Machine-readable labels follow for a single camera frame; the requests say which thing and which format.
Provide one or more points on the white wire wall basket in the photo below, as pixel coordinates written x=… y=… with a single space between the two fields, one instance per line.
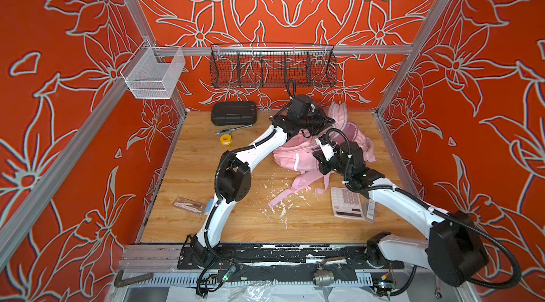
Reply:
x=153 y=72

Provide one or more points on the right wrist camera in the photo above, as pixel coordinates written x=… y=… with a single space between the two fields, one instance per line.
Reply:
x=327 y=146

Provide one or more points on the grey metal tool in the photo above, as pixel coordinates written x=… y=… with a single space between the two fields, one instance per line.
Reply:
x=230 y=130

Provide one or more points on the black wire wall basket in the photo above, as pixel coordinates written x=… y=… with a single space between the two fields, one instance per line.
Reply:
x=272 y=65

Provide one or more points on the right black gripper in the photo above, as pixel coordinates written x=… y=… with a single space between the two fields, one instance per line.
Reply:
x=322 y=162

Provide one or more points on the pink desk calculator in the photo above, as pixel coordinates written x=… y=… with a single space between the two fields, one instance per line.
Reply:
x=346 y=204

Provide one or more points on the black plastic case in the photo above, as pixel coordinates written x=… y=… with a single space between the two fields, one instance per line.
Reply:
x=234 y=113

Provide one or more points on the rusty allen key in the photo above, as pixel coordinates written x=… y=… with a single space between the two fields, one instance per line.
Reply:
x=120 y=281

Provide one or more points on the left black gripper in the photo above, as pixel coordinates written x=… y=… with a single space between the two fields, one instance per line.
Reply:
x=320 y=123

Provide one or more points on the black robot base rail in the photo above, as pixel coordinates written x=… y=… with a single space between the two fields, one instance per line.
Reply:
x=284 y=262

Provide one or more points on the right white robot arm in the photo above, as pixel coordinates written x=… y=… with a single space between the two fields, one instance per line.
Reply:
x=454 y=251

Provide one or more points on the metal pipe fitting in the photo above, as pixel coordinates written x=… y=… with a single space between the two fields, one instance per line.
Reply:
x=323 y=278

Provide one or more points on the pink student backpack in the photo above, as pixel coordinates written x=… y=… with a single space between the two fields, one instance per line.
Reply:
x=297 y=154

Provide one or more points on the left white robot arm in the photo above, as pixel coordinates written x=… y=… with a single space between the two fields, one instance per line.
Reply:
x=232 y=180

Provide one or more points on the light blue pencil sharpener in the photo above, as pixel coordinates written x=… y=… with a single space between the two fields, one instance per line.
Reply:
x=209 y=207

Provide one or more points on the yellow tape roll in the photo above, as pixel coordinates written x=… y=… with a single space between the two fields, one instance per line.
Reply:
x=226 y=139

